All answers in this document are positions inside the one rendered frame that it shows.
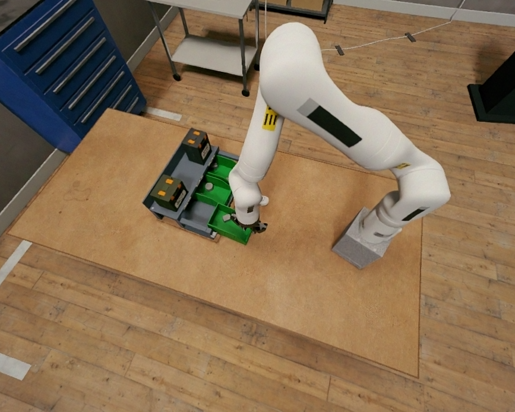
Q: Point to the grey shelf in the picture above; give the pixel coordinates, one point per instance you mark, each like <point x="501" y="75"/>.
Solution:
<point x="192" y="215"/>

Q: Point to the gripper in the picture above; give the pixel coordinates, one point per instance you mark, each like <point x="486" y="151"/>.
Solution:
<point x="255" y="227"/>

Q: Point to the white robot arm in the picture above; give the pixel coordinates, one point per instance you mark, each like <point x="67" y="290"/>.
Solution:
<point x="294" y="85"/>

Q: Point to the green bin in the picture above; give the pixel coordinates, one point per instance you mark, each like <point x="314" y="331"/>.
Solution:
<point x="224" y="167"/>
<point x="221" y="192"/>
<point x="228" y="229"/>

